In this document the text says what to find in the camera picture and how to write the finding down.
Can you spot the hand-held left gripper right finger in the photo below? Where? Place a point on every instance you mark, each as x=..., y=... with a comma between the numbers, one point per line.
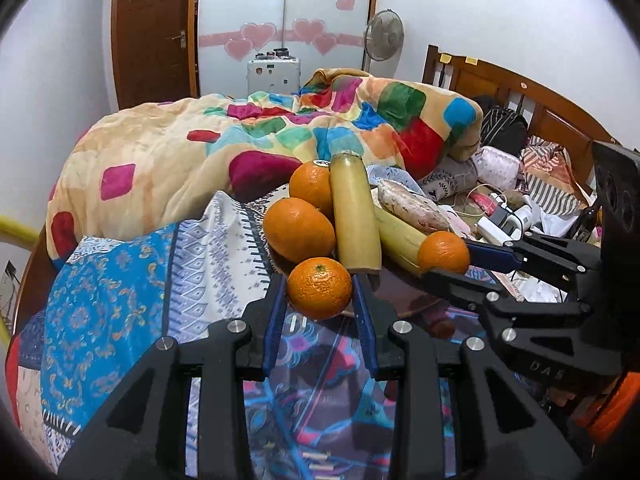
x=364, y=325

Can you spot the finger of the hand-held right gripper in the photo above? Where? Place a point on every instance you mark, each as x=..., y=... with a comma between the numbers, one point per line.
x=460, y=290
x=492, y=255

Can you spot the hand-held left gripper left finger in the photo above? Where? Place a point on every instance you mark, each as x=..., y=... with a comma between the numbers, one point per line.
x=274, y=320

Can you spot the small tangerine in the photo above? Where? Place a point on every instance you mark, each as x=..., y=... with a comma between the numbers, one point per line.
x=443, y=252
x=319, y=288

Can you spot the purple plate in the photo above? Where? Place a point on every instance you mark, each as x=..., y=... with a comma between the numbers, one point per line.
x=395, y=292

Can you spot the pink sweet potato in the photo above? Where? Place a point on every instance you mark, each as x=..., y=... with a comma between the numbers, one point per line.
x=412, y=207

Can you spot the large orange with sticker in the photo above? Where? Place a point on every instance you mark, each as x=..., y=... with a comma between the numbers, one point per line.
x=310, y=185

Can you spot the white power strip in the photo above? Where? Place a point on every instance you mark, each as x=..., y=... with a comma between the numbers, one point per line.
x=500, y=222

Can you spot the grey cloth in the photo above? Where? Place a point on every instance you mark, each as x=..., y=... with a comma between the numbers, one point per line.
x=450, y=180

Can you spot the pink floral pillow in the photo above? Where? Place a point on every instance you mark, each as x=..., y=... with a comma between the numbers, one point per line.
x=495, y=167

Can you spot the striped cloth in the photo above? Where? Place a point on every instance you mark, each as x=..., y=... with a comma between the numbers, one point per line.
x=547, y=170

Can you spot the black backpack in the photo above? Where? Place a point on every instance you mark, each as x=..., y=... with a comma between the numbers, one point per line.
x=500, y=125

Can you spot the blue patterned cloth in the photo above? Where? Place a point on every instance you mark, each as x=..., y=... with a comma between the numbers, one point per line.
x=115, y=285

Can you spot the wooden bed headboard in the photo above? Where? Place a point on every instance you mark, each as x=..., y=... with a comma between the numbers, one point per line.
x=500, y=85

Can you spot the colourful patchwork blanket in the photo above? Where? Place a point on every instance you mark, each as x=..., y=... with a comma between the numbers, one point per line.
x=165, y=145

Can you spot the white case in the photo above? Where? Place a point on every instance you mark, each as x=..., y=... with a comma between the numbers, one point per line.
x=272, y=75

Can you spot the standing fan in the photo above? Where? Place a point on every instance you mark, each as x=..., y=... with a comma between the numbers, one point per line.
x=384, y=35

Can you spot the yellow foam tube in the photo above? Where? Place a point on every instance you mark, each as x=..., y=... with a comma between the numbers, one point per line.
x=17, y=230

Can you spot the brown wooden door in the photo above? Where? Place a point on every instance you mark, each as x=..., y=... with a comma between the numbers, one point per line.
x=150, y=35

